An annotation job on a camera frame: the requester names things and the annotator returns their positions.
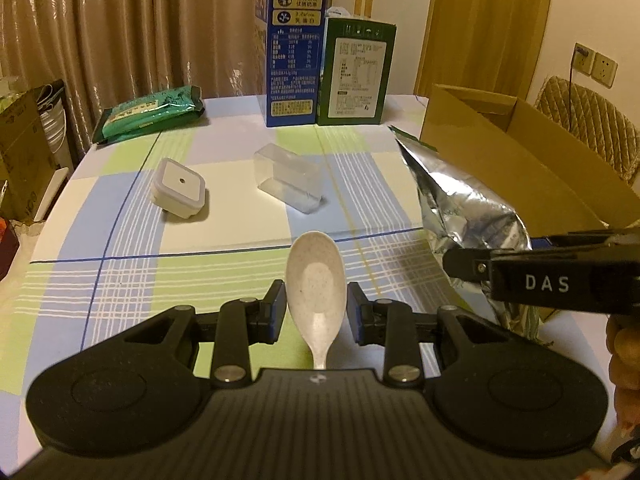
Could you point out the brown wooden door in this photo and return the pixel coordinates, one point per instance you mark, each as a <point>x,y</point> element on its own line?
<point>490,20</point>

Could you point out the green carton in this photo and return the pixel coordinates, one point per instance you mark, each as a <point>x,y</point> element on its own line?
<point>357,75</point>

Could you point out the wall socket with plug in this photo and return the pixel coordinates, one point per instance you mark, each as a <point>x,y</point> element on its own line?
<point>584,58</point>

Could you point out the clear plastic box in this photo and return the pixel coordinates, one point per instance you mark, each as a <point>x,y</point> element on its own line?
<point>287,180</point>

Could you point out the person's right hand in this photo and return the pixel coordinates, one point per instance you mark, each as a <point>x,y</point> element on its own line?
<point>625,360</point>

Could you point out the dark printed cardboard carton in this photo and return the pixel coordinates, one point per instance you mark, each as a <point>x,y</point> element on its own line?
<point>20,160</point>

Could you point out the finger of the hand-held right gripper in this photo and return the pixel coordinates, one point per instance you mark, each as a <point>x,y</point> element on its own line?
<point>465,263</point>
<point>575,238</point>

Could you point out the beige curtain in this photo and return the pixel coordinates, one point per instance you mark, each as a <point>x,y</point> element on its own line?
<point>125,25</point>

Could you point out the blue milk carton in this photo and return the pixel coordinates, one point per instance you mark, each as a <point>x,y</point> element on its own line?
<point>292,60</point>

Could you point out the quilted beige chair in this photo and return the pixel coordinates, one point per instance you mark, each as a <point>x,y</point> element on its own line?
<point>595,120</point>

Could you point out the checked tablecloth desktop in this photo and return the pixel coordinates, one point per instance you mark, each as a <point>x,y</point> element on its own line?
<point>125,285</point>

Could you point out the small white lidded container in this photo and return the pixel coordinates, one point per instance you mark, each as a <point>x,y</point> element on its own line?
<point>180,187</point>

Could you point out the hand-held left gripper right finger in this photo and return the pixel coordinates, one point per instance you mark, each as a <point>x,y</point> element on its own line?
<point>354,310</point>

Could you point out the white striped bag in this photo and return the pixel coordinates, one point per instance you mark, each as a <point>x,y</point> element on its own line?
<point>52,125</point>

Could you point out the beige speckled spoon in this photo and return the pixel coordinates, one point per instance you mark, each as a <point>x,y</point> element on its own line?
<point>315,280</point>

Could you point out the green wipes packet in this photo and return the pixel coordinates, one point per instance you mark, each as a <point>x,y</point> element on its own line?
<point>150,112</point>

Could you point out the silver foil bag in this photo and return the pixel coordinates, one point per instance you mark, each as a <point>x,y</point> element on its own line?
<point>465,210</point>

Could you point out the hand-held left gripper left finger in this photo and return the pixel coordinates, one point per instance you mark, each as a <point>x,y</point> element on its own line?
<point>275,310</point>

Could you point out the empty wall socket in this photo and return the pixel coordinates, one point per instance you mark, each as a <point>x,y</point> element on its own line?
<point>605,70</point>

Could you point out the brown cardboard box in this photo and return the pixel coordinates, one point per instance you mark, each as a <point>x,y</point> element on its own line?
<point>500,135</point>

